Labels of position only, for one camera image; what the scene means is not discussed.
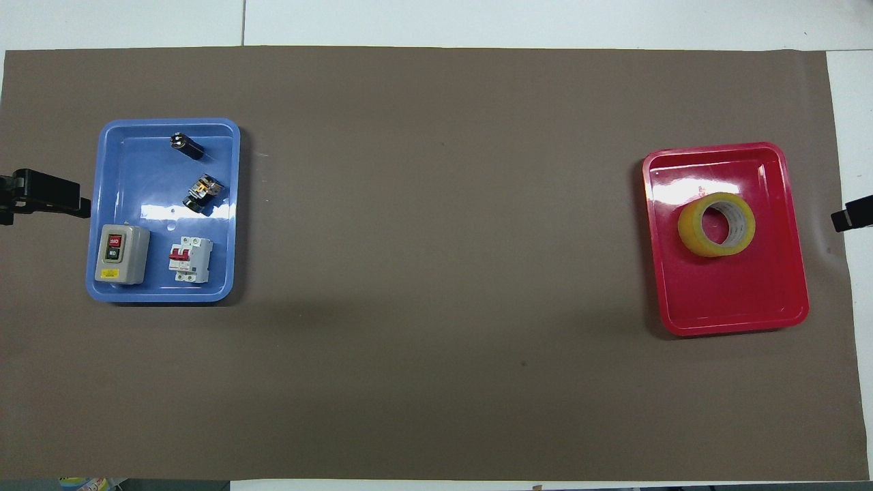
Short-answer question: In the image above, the grey push-button switch box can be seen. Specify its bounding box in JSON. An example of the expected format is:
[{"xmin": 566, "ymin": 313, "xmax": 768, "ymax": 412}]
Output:
[{"xmin": 95, "ymin": 224, "xmax": 151, "ymax": 285}]

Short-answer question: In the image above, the yellow tape roll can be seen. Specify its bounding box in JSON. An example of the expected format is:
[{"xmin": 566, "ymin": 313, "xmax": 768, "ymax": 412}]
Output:
[{"xmin": 677, "ymin": 192, "xmax": 756, "ymax": 258}]

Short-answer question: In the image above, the white circuit breaker red lever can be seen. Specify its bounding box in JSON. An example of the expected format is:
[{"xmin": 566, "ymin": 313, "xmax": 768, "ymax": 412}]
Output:
[{"xmin": 168, "ymin": 236, "xmax": 213, "ymax": 283}]

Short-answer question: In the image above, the black switch with orange contacts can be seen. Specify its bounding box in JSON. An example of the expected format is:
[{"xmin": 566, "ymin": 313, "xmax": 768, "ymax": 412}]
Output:
[{"xmin": 182, "ymin": 175, "xmax": 224, "ymax": 214}]

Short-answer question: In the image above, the blue plastic tray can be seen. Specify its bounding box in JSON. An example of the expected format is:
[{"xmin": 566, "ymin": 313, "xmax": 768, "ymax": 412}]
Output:
[{"xmin": 85, "ymin": 118, "xmax": 241, "ymax": 303}]

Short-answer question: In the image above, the small black cylindrical switch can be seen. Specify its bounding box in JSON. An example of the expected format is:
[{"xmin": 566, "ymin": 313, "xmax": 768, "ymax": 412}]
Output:
[{"xmin": 170, "ymin": 132, "xmax": 205, "ymax": 162}]

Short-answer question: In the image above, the red plastic tray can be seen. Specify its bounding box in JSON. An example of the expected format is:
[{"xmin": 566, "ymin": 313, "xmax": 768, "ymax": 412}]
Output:
[{"xmin": 642, "ymin": 142, "xmax": 810, "ymax": 337}]

